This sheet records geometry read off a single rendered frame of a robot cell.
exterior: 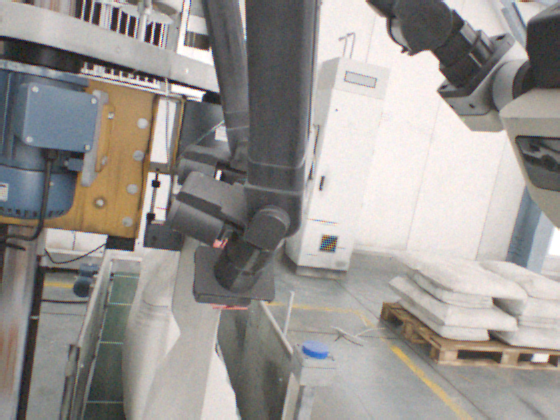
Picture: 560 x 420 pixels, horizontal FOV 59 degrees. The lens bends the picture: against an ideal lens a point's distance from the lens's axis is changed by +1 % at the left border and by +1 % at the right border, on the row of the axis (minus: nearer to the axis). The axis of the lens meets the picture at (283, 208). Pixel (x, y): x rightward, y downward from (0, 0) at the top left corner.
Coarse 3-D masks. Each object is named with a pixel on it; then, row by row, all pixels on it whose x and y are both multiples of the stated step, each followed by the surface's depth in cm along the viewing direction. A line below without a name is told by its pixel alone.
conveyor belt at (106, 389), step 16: (128, 272) 283; (112, 288) 254; (128, 288) 258; (112, 304) 233; (128, 304) 237; (112, 320) 216; (112, 336) 201; (112, 352) 188; (96, 368) 175; (112, 368) 177; (96, 384) 165; (112, 384) 166; (96, 400) 156; (112, 400) 158; (96, 416) 148; (112, 416) 149
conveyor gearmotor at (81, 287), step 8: (88, 264) 280; (96, 264) 281; (80, 272) 270; (88, 272) 261; (96, 272) 272; (80, 280) 254; (88, 280) 256; (72, 288) 254; (80, 288) 254; (88, 288) 255; (80, 296) 255
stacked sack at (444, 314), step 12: (420, 300) 361; (432, 300) 352; (432, 312) 343; (444, 312) 336; (456, 312) 336; (468, 312) 341; (480, 312) 344; (492, 312) 348; (504, 312) 356; (444, 324) 332; (456, 324) 333; (468, 324) 337; (480, 324) 339; (492, 324) 342; (504, 324) 345
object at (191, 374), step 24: (192, 240) 109; (192, 264) 110; (192, 312) 102; (216, 312) 68; (192, 336) 100; (168, 360) 97; (192, 360) 91; (216, 360) 100; (168, 384) 88; (192, 384) 76; (216, 384) 87; (144, 408) 96; (168, 408) 79; (192, 408) 74; (216, 408) 80
